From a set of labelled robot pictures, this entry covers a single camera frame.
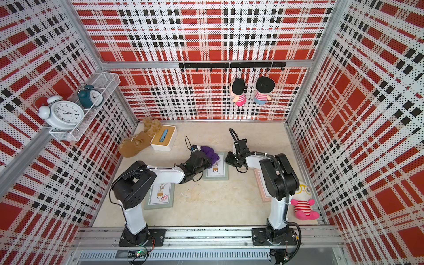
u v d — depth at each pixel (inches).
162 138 42.3
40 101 23.3
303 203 30.1
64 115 24.7
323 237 29.5
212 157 36.9
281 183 19.8
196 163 28.8
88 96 27.8
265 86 36.1
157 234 29.5
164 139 41.5
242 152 31.6
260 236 28.9
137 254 27.3
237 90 36.9
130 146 38.5
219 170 37.8
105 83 35.4
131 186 19.4
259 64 34.7
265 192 33.9
